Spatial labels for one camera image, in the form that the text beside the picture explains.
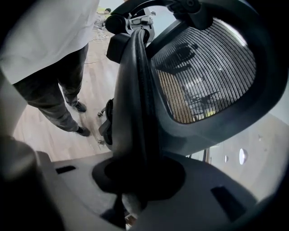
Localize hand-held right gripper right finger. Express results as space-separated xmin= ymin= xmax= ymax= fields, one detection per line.
xmin=144 ymin=157 xmax=186 ymax=201

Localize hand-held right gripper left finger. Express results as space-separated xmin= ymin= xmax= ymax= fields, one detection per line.
xmin=92 ymin=157 xmax=120 ymax=194

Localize black mesh office chair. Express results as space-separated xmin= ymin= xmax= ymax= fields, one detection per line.
xmin=97 ymin=0 xmax=289 ymax=215

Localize person's black shoe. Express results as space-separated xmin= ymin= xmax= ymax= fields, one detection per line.
xmin=74 ymin=101 xmax=88 ymax=113
xmin=75 ymin=126 xmax=91 ymax=137

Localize round ceiling lamp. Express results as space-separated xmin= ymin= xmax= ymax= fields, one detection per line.
xmin=238 ymin=148 xmax=248 ymax=165

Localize person's dark trousers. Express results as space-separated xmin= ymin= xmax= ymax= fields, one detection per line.
xmin=13 ymin=42 xmax=89 ymax=134

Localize person's white shirt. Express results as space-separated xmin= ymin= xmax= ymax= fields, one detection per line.
xmin=0 ymin=0 xmax=100 ymax=84

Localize white floor cables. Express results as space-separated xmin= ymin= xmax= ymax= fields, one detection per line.
xmin=90 ymin=6 xmax=112 ymax=44

